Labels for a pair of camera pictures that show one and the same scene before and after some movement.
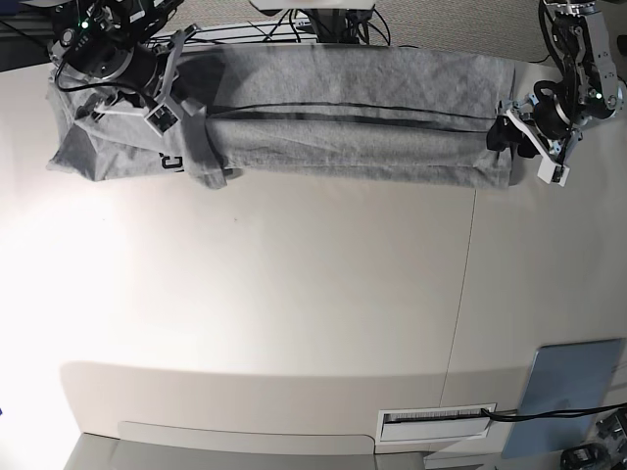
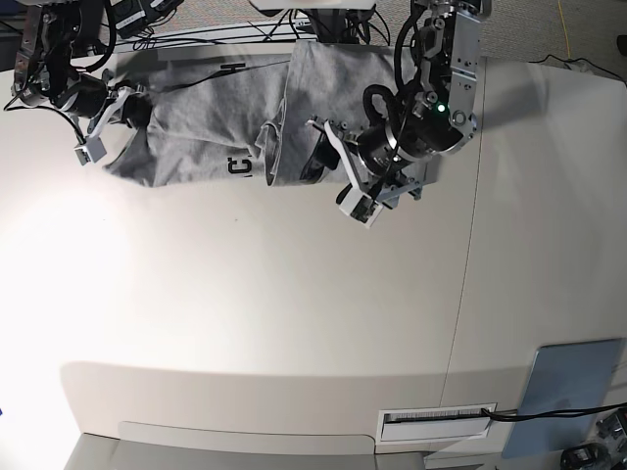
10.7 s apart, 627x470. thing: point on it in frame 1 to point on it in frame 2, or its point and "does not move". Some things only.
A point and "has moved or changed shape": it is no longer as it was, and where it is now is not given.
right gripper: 552,113 to 392,171
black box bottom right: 585,457 does not move
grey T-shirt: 412,115 has moved or changed shape
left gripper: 135,64 to 86,97
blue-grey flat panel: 562,377 does not move
